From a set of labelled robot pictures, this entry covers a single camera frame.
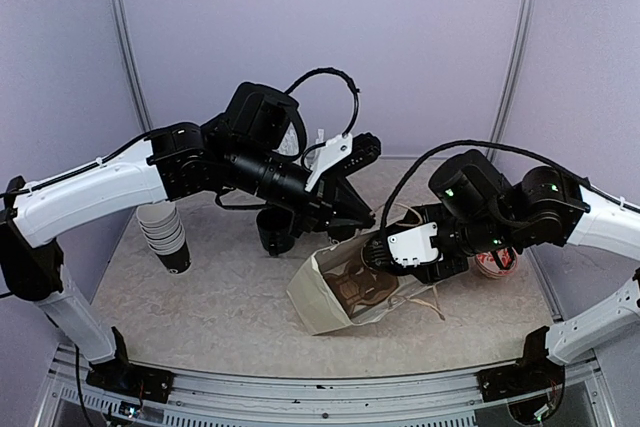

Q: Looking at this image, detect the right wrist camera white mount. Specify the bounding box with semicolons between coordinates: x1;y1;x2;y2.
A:
387;222;442;268

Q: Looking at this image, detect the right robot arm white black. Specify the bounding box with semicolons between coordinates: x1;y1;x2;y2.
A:
362;149;639;284

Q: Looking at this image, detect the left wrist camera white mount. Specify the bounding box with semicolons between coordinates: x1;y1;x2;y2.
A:
305;133;382;192

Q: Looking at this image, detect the stack of paper cups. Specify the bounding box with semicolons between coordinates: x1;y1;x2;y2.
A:
136;201;191;275

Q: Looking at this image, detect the aluminium front frame rail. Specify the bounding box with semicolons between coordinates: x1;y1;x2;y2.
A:
34;344;616;427

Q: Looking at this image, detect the cream paper takeout bag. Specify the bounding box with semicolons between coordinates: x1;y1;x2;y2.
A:
286;230;445;336

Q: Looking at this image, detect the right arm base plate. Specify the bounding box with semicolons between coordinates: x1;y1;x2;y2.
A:
476;360;565;402

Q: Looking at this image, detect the black cup sleeve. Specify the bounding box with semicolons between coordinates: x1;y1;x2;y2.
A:
256;207;295;257

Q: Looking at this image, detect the cup holding white straws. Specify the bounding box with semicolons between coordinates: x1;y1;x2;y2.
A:
279;125;329;171

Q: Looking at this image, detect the red patterned white bowl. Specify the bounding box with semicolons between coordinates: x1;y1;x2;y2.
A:
474;249;518;279

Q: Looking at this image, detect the brown pulp cup carrier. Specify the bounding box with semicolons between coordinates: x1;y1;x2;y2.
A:
323;251;399;318

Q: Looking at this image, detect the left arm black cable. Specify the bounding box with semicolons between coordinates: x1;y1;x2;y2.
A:
0;66;362;208

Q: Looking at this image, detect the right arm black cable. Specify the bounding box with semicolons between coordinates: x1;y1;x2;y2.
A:
379;140;626;248

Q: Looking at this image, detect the right aluminium corner post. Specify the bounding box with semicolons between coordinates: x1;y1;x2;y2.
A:
490;0;535;143

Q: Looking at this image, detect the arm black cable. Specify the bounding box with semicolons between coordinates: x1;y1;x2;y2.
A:
0;66;362;208
379;140;626;248

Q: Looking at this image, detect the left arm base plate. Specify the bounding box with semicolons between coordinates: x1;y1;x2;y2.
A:
86;364;174;404

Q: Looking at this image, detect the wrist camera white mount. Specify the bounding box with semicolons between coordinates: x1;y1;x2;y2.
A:
305;133;382;192
387;222;442;268

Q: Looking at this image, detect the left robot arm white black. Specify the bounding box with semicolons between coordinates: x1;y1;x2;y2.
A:
1;82;381;392

